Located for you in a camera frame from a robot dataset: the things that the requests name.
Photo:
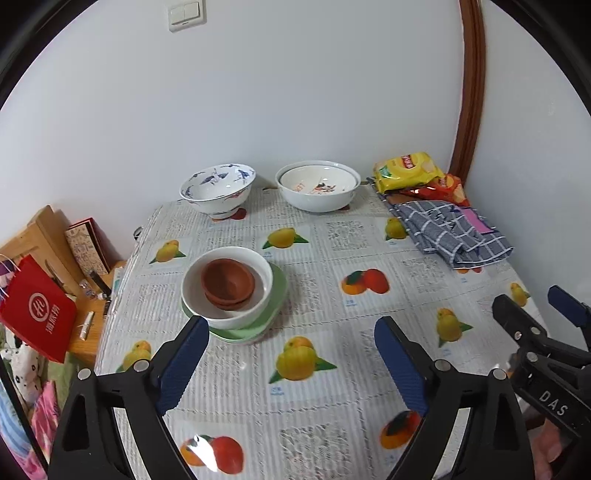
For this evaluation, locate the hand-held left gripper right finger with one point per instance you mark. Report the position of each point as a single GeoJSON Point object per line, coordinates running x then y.
{"type": "Point", "coordinates": [399, 364]}

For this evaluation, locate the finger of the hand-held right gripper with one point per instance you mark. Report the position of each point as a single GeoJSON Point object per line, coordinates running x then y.
{"type": "Point", "coordinates": [517, 321]}
{"type": "Point", "coordinates": [568, 304]}

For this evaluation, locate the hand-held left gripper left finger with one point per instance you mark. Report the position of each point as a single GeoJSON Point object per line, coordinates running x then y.
{"type": "Point", "coordinates": [184, 364]}

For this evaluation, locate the white patterned bowl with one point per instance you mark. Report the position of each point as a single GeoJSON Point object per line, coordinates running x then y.
{"type": "Point", "coordinates": [221, 318]}

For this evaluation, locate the small brown bowl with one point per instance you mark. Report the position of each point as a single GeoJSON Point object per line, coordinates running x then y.
{"type": "Point", "coordinates": [228, 277]}
{"type": "Point", "coordinates": [226, 303]}

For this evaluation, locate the light green square plate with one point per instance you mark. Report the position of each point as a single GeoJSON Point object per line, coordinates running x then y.
{"type": "Point", "coordinates": [278, 286]}

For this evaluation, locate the person's right hand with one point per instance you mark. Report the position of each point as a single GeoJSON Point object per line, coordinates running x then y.
{"type": "Point", "coordinates": [547, 452]}

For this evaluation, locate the small white tube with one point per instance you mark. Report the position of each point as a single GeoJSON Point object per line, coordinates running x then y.
{"type": "Point", "coordinates": [87, 325]}

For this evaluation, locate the pink card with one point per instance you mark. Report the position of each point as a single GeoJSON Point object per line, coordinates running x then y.
{"type": "Point", "coordinates": [473, 220]}

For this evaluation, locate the grey checked cloth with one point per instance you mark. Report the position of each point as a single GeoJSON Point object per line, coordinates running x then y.
{"type": "Point", "coordinates": [443, 230]}

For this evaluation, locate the black cylindrical object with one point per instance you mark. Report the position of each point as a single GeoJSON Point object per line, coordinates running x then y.
{"type": "Point", "coordinates": [100, 284]}

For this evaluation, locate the fruit print tablecloth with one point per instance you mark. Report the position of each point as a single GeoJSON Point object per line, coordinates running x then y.
{"type": "Point", "coordinates": [323, 258]}

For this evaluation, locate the red orange snack bag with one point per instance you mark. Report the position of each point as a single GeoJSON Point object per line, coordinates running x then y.
{"type": "Point", "coordinates": [450, 187]}

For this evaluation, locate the patterned red box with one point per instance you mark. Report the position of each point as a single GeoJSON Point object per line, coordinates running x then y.
{"type": "Point", "coordinates": [87, 249]}

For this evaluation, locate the red paper bag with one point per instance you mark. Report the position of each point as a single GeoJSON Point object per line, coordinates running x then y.
{"type": "Point", "coordinates": [37, 314]}

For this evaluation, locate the colourful floral cloth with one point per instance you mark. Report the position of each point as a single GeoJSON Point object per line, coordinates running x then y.
{"type": "Point", "coordinates": [32, 415]}

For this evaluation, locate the blue and white porcelain bowl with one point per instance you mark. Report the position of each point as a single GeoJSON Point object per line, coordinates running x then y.
{"type": "Point", "coordinates": [217, 203]}

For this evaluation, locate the yellow snack bag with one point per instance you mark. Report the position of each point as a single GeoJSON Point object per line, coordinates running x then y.
{"type": "Point", "coordinates": [406, 177]}

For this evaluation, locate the large white bowl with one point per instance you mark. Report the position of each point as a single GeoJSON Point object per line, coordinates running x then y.
{"type": "Point", "coordinates": [318, 201]}

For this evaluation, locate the white bowl with orange print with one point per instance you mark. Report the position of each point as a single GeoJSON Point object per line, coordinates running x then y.
{"type": "Point", "coordinates": [300, 177]}

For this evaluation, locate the brown wooden door frame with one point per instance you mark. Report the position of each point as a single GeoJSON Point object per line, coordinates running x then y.
{"type": "Point", "coordinates": [471, 92]}

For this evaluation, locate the white wall switch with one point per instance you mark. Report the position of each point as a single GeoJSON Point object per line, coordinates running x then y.
{"type": "Point", "coordinates": [186, 14]}

